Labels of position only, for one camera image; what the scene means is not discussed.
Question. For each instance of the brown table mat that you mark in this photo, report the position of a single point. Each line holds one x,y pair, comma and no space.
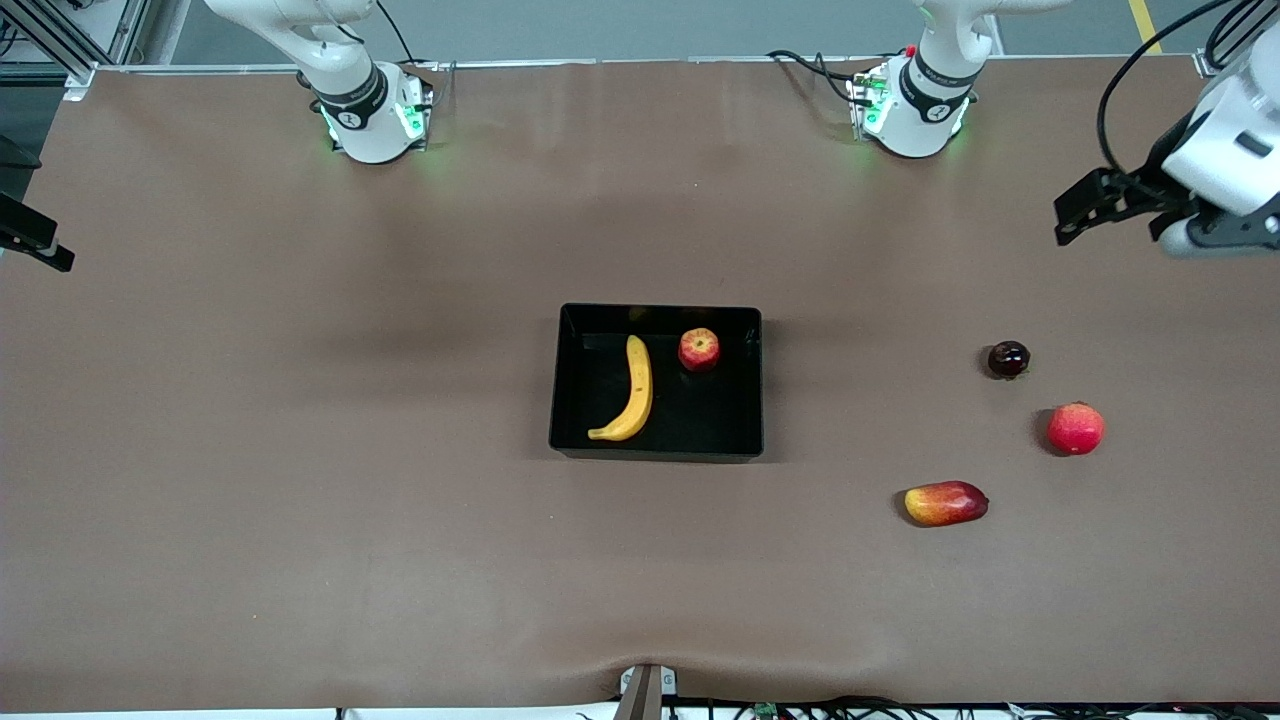
400,550

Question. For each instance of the aluminium frame corner profile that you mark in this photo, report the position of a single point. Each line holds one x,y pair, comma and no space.
1202,63

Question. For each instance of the dark purple plum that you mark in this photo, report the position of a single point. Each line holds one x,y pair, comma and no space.
1008,359

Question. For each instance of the red yellow mango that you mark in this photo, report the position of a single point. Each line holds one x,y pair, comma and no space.
945,503

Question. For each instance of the small red apple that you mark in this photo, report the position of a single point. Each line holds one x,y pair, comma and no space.
698,350

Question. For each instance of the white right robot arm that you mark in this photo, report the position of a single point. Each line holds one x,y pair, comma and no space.
350,60

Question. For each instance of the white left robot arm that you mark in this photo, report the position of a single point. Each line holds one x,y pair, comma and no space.
930,90

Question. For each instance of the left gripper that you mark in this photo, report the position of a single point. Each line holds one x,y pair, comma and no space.
1166,162

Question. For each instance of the red round peach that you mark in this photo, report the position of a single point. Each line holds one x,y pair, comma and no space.
1076,429

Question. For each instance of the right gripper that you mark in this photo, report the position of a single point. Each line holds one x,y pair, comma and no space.
22,229

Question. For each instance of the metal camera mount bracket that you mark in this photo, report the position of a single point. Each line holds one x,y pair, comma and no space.
645,695

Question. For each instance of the yellow banana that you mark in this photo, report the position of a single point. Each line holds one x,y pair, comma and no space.
640,385

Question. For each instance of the black plastic tray box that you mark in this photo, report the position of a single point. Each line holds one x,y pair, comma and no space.
700,420

